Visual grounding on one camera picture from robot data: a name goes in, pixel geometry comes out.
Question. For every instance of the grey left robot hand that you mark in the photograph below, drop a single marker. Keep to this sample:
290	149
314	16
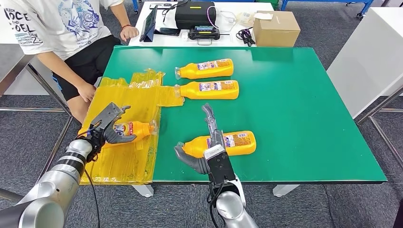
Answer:
121	139

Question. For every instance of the person's left hand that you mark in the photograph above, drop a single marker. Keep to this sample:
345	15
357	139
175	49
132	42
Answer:
129	34

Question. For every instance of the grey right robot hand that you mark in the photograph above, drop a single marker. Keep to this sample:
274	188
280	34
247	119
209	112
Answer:
190	161

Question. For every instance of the person's right hand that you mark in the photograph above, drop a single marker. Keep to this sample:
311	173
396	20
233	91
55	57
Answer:
86	92

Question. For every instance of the orange detergent bottle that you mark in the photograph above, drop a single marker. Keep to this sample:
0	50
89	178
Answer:
209	93
242	146
140	129
206	73

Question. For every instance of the person's left forearm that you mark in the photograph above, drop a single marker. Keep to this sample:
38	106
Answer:
119	15

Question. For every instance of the person's right forearm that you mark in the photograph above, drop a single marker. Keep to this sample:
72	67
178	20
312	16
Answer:
61	70

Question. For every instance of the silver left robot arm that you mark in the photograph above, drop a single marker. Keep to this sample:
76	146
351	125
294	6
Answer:
53	185

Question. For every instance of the tablet in dark folio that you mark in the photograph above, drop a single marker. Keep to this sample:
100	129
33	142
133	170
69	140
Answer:
148	25

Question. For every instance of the yellow taped cardboard mat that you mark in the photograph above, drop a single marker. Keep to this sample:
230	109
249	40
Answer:
126	163

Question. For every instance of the black smartphone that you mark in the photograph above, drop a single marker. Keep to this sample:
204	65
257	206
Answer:
167	31

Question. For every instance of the small white adapter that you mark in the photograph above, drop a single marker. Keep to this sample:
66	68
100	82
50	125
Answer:
184	34

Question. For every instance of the white table foot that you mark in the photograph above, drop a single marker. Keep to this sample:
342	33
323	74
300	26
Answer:
285	189
143	190

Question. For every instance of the person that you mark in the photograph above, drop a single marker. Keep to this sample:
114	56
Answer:
63	31

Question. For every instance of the black case with yellow stripe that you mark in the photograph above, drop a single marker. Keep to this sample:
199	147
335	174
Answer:
195	15

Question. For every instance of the black handheld device with screen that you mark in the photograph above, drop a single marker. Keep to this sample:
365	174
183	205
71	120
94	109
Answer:
204	33

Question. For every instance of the steel table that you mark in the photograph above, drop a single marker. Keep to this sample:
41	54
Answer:
12	63

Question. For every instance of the white desk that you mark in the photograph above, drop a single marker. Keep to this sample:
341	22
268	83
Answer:
226	38

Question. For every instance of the clear plastic bag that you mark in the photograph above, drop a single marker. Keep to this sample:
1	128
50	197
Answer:
245	18

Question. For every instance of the white paper sheet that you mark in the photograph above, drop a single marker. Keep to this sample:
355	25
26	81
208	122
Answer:
263	15

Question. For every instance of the brown cardboard box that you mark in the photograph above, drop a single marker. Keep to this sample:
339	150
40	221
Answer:
276	33

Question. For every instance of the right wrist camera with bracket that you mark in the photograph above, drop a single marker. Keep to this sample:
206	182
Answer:
220	170

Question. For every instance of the metal table frame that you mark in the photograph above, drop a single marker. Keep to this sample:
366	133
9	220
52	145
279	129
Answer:
377	105

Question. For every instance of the blue cart frame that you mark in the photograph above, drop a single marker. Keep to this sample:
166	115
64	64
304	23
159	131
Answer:
365	8

